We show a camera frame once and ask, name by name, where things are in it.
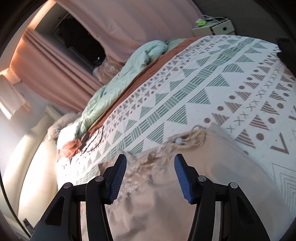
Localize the pink curtain left panel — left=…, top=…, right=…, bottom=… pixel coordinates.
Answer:
left=10, top=29, right=103, bottom=112

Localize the white pillow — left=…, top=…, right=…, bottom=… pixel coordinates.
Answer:
left=57, top=122, right=80, bottom=150

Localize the pink curtain panel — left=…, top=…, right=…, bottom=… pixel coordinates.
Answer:
left=10, top=29, right=103, bottom=112
left=57, top=0, right=202, bottom=62

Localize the cream padded headboard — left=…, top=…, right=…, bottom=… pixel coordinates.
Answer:
left=1, top=105, right=61, bottom=227

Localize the rust orange sheet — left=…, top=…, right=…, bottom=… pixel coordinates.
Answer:
left=57, top=37, right=200, bottom=160

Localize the mint green duvet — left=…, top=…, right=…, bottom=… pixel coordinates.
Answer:
left=74, top=39, right=184, bottom=139

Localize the white patterned bed blanket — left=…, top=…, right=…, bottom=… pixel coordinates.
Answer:
left=56, top=35, right=295, bottom=213

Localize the black charger with cable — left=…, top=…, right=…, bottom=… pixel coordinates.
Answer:
left=79, top=126, right=104, bottom=154

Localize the grey plush toy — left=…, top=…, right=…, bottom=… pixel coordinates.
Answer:
left=47, top=112, right=82, bottom=140

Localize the beige zip jacket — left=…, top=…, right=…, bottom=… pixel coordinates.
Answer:
left=96, top=125, right=294, bottom=240

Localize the white bedside cabinet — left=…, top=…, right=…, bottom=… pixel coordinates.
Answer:
left=191, top=15, right=235, bottom=37

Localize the pink curtain right panel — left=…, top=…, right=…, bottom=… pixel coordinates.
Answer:
left=57, top=0, right=202, bottom=62

